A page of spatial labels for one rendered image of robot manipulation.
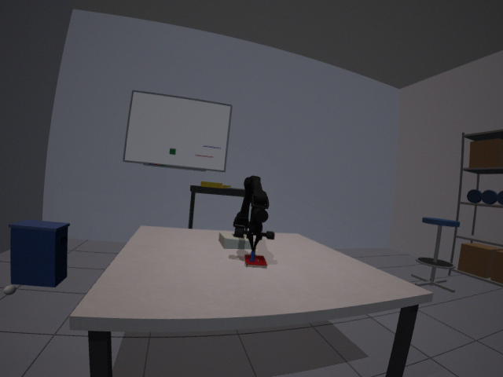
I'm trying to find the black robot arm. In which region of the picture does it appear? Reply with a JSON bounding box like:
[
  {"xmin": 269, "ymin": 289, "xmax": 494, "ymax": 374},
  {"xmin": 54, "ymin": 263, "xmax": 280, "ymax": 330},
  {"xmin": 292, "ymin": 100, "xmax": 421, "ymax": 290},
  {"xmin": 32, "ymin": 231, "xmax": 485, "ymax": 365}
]
[{"xmin": 233, "ymin": 176, "xmax": 269, "ymax": 232}]

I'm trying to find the red circuit board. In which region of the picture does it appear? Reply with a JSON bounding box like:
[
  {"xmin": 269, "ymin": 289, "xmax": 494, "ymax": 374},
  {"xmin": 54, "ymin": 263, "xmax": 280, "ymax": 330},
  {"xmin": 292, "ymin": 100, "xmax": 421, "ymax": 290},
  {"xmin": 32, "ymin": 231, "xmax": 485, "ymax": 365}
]
[{"xmin": 244, "ymin": 250, "xmax": 268, "ymax": 268}]

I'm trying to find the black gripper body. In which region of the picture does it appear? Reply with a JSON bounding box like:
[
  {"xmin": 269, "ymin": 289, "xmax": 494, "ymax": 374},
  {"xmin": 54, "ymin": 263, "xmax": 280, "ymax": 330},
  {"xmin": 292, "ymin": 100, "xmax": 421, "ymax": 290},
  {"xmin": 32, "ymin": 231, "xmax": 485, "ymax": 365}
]
[{"xmin": 234, "ymin": 219, "xmax": 275, "ymax": 240}]

